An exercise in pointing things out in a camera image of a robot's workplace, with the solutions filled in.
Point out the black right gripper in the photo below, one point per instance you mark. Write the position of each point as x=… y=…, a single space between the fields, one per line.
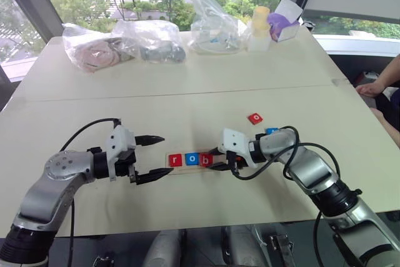
x=232 y=159

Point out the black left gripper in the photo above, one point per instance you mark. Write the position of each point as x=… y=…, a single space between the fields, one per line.
x=125 y=167

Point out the red letter b block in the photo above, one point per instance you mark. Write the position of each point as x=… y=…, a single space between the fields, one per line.
x=205 y=160

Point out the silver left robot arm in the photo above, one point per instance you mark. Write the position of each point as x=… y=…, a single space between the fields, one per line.
x=56 y=185

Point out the person's bare forearm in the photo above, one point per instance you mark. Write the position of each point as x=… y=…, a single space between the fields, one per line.
x=390 y=71

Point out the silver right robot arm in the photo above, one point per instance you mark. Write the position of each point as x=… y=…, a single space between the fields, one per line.
x=312 y=167

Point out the red letter r block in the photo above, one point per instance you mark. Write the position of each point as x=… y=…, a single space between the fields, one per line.
x=175 y=160

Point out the blue letter o block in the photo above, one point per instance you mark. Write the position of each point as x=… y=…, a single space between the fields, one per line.
x=190 y=160

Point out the wooden letter tray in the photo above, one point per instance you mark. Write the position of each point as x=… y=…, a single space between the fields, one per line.
x=187 y=170

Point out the red letter o block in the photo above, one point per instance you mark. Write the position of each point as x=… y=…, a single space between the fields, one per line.
x=255 y=118

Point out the blue letter t block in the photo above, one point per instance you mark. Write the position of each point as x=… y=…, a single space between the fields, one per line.
x=271 y=130

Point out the person's bare hand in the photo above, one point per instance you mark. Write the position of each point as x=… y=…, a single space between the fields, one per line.
x=372 y=89

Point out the dark rounded grey shape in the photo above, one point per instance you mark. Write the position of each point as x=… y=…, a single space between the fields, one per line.
x=162 y=249
x=242 y=248

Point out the metal clamp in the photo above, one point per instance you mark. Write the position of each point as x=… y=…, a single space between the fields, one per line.
x=103 y=261
x=281 y=242

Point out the plastic bag with dark items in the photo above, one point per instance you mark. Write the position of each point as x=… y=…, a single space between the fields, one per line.
x=156 y=45

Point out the plastic bag with pink items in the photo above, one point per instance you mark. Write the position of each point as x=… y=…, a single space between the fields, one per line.
x=93 y=51

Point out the tall clear plastic bag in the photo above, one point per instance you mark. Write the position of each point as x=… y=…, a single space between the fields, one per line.
x=212 y=23

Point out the yellow and white plastic bottle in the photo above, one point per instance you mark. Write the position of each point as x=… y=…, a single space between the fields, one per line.
x=259 y=29

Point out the purple and white box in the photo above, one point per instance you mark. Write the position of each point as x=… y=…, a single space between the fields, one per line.
x=286 y=26

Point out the person's dark clothed leg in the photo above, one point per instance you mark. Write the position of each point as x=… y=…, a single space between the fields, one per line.
x=389 y=117

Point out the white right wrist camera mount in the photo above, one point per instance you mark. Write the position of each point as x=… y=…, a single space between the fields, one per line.
x=234 y=142

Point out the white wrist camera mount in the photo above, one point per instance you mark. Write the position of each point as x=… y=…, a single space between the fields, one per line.
x=234 y=142
x=120 y=143

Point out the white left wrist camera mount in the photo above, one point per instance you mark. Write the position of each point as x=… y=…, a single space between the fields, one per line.
x=120 y=143

